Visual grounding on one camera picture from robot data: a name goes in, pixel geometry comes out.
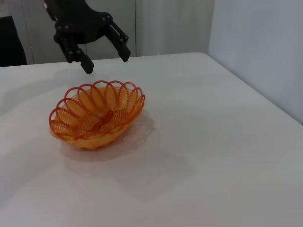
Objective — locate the orange plastic woven basket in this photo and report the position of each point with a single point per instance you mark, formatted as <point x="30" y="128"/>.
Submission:
<point x="90" y="144"/>

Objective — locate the dark background object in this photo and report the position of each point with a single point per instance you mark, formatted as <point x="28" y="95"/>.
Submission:
<point x="9" y="42"/>

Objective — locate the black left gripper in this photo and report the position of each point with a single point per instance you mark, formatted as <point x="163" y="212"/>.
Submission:
<point x="75" y="21"/>

